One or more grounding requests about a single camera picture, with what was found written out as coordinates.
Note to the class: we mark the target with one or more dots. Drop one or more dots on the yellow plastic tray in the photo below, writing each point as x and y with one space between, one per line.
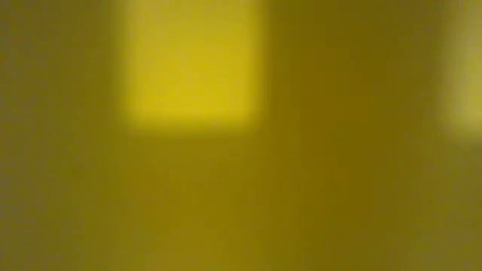
188 75

